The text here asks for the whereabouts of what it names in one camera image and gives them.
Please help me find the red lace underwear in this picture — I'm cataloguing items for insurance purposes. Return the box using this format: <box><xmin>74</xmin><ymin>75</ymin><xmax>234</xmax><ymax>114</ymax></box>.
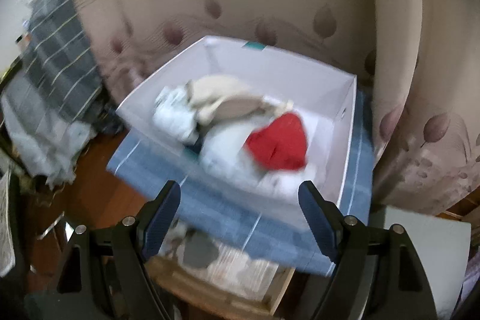
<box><xmin>244</xmin><ymin>112</ymin><xmax>308</xmax><ymax>171</ymax></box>

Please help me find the wooden drawer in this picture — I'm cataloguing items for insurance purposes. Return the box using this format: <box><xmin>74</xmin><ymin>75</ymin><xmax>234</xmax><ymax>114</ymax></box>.
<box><xmin>144</xmin><ymin>217</ymin><xmax>297</xmax><ymax>317</ymax></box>

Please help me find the white cardboard box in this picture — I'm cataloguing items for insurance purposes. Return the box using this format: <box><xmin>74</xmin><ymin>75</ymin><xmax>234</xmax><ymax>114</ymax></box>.
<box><xmin>115</xmin><ymin>34</ymin><xmax>358</xmax><ymax>231</ymax></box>

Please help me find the dark plaid shirt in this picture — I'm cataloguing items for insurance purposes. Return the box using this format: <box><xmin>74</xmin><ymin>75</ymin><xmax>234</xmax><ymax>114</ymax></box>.
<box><xmin>22</xmin><ymin>0</ymin><xmax>103</xmax><ymax>124</ymax></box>

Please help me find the blue plaid bedding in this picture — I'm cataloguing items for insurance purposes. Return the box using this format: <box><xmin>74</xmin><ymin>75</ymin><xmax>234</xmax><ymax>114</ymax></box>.
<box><xmin>106</xmin><ymin>91</ymin><xmax>374</xmax><ymax>275</ymax></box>

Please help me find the white crumpled cloth pile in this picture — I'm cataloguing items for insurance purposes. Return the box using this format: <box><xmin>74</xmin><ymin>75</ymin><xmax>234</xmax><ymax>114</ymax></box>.
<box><xmin>1</xmin><ymin>71</ymin><xmax>96</xmax><ymax>188</ymax></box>

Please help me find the floral patterned curtain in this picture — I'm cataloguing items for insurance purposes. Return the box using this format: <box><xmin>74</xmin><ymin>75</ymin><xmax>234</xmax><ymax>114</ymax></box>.
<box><xmin>76</xmin><ymin>0</ymin><xmax>479</xmax><ymax>214</ymax></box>

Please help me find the beige bra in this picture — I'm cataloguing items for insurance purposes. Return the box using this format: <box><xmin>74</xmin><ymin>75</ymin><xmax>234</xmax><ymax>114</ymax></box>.
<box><xmin>186</xmin><ymin>74</ymin><xmax>293</xmax><ymax>126</ymax></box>

